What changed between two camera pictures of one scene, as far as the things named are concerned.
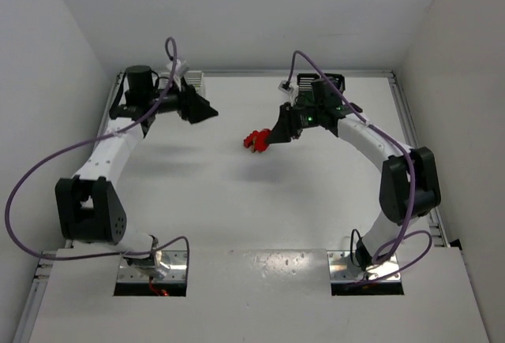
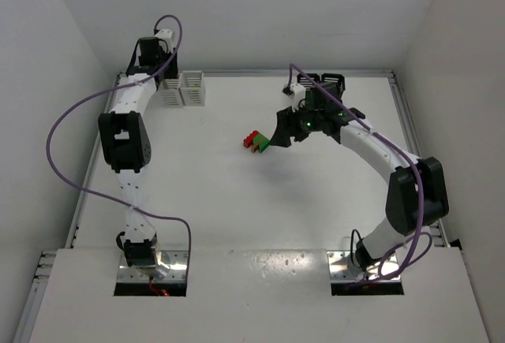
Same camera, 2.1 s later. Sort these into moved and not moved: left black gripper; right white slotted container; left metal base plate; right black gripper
Moved: left black gripper
Not moved: right black gripper; right white slotted container; left metal base plate
